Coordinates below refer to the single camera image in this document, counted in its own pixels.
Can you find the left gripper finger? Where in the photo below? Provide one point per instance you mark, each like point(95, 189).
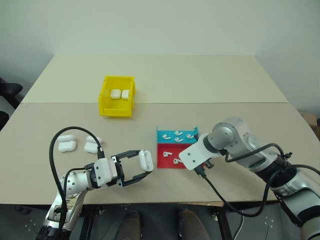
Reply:
point(136, 178)
point(130, 153)

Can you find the blue tray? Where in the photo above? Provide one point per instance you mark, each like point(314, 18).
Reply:
point(160, 138)

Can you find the red tray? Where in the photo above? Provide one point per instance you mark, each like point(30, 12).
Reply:
point(162, 162)

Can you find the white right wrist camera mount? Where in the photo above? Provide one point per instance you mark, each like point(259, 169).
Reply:
point(195, 155)

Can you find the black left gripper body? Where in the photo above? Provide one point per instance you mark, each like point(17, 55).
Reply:
point(120, 167)

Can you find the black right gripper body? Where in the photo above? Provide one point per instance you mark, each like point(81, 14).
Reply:
point(209, 163)

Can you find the white earbud case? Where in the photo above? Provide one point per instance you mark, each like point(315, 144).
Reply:
point(96, 139)
point(125, 94)
point(145, 160)
point(91, 148)
point(115, 94)
point(66, 138)
point(67, 146)

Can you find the black chair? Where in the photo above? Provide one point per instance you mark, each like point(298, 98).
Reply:
point(8, 88)

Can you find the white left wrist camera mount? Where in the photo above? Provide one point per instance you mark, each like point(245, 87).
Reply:
point(103, 171)

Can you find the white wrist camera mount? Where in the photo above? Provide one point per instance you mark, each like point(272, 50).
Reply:
point(195, 155)
point(103, 171)

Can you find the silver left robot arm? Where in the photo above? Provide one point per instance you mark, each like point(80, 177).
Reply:
point(73, 183)

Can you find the closed white earbud case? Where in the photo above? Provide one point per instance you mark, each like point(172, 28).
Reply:
point(67, 146)
point(66, 138)
point(91, 148)
point(125, 94)
point(115, 94)
point(96, 139)

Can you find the dark brown rounded shape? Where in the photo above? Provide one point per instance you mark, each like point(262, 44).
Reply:
point(191, 225)
point(131, 225)

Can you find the white earbud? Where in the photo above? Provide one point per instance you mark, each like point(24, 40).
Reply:
point(178, 139)
point(189, 136)
point(178, 132)
point(166, 153)
point(176, 161)
point(166, 137)

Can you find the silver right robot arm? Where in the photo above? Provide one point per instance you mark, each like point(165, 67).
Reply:
point(237, 132)

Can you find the yellow plastic bin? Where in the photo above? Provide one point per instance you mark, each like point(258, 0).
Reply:
point(107, 105)

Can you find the brown cardboard box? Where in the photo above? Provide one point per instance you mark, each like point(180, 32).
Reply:
point(311, 122)

